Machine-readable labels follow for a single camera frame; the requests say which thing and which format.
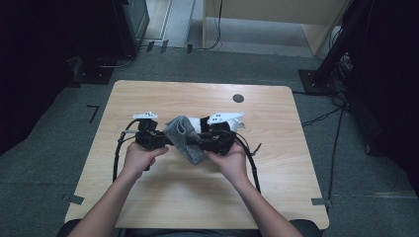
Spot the black floor cable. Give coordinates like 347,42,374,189
300,106,345,128
326,108,345,202
98,53,136,69

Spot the person's right hand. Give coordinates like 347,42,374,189
203,142,252,188

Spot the light wooden desk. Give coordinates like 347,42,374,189
202,0,351,57

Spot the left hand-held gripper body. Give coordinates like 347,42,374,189
131,111,170,151

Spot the dark monitor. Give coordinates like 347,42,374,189
112,0,151,58

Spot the grey tape strip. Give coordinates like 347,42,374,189
310,197,332,207
62,194,86,205

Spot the cable bundle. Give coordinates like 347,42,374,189
329,52,354,97

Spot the hanging black cable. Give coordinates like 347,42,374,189
197,0,224,51

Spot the black stand base plate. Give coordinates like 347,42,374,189
70,55,115,86

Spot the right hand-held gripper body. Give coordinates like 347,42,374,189
197,111,247,157

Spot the dark curtain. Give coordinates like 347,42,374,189
0,0,115,156
342,0,419,196

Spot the grey cloth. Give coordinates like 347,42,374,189
163,115,209,167

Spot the person's left hand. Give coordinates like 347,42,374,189
122,141,170,181

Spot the black metal stand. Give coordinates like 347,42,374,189
297,0,367,97

